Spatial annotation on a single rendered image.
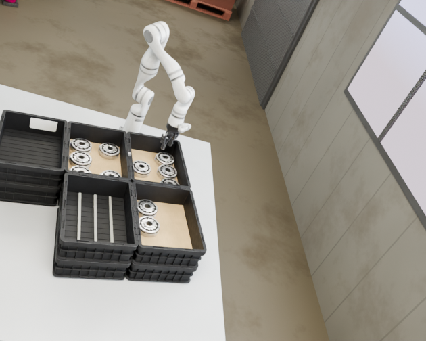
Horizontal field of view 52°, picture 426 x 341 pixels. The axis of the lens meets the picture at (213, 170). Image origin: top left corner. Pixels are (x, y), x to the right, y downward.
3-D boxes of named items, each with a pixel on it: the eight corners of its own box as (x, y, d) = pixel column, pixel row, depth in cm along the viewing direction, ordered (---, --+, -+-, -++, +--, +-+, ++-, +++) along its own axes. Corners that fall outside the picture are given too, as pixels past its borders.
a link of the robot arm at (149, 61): (160, 15, 208) (150, 57, 227) (145, 21, 202) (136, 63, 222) (174, 27, 206) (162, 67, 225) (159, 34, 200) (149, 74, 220)
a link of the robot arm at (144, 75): (146, 54, 226) (161, 64, 225) (137, 91, 247) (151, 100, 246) (136, 63, 220) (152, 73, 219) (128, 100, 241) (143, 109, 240)
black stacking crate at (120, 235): (60, 191, 200) (64, 172, 194) (125, 199, 212) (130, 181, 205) (55, 261, 171) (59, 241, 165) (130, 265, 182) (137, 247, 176)
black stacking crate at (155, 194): (126, 199, 212) (132, 181, 205) (184, 206, 223) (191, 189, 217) (131, 266, 183) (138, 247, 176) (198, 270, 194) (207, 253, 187)
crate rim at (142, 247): (130, 184, 206) (131, 180, 205) (190, 192, 218) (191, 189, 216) (136, 251, 177) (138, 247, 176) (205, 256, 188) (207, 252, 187)
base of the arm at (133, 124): (122, 128, 259) (130, 105, 249) (137, 132, 262) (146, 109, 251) (120, 137, 252) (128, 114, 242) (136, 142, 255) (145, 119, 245)
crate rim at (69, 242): (63, 175, 195) (64, 171, 194) (130, 184, 206) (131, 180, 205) (59, 245, 166) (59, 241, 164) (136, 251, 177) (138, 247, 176)
